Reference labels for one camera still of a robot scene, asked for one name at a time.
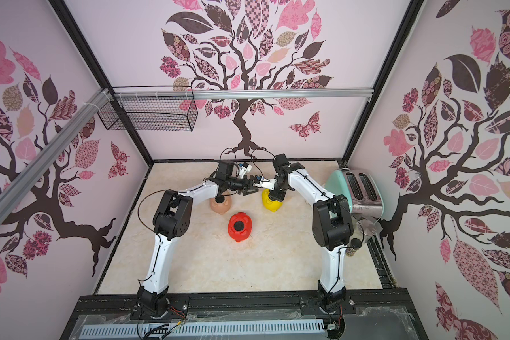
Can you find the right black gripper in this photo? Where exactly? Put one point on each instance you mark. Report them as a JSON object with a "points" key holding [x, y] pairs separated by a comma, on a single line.
{"points": [[274, 197]]}

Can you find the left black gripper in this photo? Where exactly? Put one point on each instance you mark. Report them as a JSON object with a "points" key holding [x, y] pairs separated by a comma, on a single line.
{"points": [[248, 185]]}

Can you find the yellow piggy bank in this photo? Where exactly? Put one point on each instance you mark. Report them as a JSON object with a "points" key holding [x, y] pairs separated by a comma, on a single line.
{"points": [[268, 203]]}

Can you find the red piggy bank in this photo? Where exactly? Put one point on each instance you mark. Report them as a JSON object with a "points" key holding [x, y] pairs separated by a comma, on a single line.
{"points": [[240, 237]]}

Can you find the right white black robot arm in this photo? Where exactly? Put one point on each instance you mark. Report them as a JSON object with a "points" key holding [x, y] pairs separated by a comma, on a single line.
{"points": [[332, 226]]}

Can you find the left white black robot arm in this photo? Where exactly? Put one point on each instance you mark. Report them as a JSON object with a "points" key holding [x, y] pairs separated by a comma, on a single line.
{"points": [[172, 220]]}

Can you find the mint green toaster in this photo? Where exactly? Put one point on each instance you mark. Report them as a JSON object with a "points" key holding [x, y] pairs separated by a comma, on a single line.
{"points": [[359, 188]]}

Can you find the glass jar black lid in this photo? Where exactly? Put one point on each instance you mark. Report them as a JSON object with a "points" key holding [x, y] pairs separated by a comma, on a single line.
{"points": [[363, 231]]}

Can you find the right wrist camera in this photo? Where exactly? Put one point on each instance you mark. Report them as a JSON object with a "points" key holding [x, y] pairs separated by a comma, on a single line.
{"points": [[266, 183]]}

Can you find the black wire basket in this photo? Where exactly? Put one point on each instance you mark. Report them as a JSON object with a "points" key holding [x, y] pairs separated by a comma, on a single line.
{"points": [[150, 108]]}

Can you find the white cable duct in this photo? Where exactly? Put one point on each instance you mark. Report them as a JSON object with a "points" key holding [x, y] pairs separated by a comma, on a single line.
{"points": [[203, 329]]}

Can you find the back aluminium rail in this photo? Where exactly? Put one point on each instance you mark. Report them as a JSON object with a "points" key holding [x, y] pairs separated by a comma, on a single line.
{"points": [[246, 93]]}

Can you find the aluminium rail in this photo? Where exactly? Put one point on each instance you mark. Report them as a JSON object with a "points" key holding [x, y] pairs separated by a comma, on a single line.
{"points": [[24, 182], [246, 93]]}

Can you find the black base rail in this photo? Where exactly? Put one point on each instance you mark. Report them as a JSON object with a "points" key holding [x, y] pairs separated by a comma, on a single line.
{"points": [[307, 302]]}

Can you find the left aluminium rail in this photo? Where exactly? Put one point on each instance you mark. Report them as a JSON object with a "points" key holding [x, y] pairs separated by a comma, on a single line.
{"points": [[24, 182]]}

